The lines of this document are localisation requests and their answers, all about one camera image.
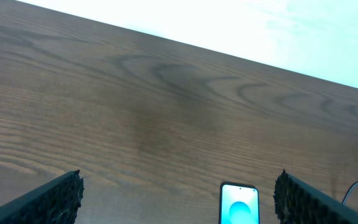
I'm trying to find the blue screen smartphone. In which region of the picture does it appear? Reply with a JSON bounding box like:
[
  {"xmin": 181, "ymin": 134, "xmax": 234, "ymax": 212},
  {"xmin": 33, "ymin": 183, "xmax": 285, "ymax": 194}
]
[{"xmin": 218, "ymin": 181, "xmax": 260, "ymax": 224}]

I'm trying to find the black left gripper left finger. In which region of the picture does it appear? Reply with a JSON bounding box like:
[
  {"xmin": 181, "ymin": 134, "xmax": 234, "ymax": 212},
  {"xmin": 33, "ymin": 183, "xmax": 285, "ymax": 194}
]
[{"xmin": 0, "ymin": 170, "xmax": 85, "ymax": 224}]

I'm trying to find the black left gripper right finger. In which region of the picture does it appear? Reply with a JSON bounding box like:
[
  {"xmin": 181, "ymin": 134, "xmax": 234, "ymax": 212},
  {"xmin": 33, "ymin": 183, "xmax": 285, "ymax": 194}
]
[{"xmin": 273, "ymin": 172, "xmax": 358, "ymax": 224}]

